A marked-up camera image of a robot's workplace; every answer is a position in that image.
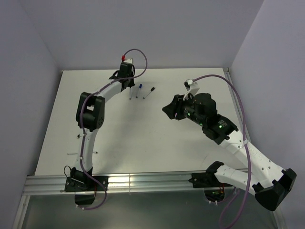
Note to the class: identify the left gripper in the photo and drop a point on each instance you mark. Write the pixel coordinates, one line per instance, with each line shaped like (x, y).
(132, 83)

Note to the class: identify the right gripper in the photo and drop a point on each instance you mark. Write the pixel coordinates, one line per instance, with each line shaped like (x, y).
(176, 105)

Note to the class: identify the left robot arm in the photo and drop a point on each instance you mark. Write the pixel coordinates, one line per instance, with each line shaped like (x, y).
(90, 117)

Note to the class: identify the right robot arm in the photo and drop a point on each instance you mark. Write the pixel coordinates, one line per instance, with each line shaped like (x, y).
(266, 181)

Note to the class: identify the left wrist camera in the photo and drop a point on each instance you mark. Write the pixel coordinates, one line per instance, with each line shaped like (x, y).
(127, 60)

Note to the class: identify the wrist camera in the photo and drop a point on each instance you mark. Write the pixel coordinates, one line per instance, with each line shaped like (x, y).
(127, 60)
(192, 88)

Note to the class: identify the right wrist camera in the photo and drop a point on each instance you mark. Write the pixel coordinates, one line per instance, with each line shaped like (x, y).
(192, 88)

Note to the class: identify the aluminium side rail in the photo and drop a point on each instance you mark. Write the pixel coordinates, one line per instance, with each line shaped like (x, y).
(234, 98)

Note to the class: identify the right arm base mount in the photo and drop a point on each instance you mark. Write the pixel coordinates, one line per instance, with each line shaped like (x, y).
(213, 189)

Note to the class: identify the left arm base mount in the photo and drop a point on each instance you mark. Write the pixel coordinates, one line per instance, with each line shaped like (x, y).
(84, 193)

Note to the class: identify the aluminium front rail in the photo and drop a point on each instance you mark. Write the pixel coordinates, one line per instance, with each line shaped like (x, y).
(117, 183)

